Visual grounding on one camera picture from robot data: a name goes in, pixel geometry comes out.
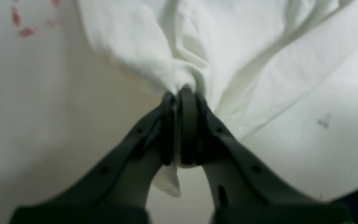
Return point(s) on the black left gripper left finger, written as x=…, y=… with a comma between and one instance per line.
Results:
x=115, y=190

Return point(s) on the white T-shirt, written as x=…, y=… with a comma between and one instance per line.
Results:
x=282, y=75

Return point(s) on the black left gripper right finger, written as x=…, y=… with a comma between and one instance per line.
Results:
x=244, y=189

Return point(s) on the red tape rectangle marking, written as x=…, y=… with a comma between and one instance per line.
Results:
x=31, y=17

